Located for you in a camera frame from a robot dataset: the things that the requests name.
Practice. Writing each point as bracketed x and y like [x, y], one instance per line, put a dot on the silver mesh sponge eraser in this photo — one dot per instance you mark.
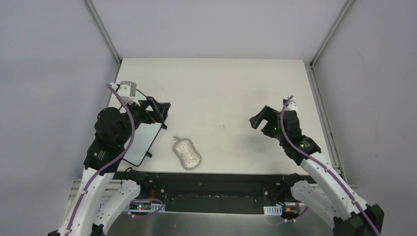
[187, 154]

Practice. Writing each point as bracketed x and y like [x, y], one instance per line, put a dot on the small black-framed whiteboard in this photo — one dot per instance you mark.
[145, 136]

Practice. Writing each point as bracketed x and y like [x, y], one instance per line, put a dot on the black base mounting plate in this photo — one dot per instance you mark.
[219, 193]

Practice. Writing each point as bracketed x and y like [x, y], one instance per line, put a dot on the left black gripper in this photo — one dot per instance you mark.
[153, 111]

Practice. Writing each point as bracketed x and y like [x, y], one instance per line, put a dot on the left white cable duct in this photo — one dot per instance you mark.
[145, 207]

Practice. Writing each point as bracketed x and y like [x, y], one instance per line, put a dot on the white cable duct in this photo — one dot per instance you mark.
[145, 207]
[273, 210]

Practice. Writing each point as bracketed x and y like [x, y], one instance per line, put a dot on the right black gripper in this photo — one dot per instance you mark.
[270, 122]

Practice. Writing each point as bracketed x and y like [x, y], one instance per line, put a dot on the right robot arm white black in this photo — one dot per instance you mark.
[337, 203]

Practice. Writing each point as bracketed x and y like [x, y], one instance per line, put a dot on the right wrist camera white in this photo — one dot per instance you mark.
[290, 104]

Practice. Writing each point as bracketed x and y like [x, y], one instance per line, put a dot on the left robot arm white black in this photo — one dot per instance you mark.
[113, 132]

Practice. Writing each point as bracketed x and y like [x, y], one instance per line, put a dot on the right white cable duct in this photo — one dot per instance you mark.
[273, 210]

